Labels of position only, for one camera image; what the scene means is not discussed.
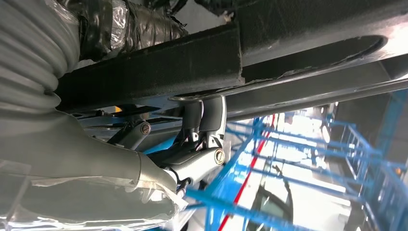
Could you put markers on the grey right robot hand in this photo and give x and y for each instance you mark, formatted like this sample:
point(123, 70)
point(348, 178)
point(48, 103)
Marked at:
point(63, 153)

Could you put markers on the blue metal shelf rack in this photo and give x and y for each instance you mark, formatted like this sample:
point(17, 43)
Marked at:
point(223, 204)

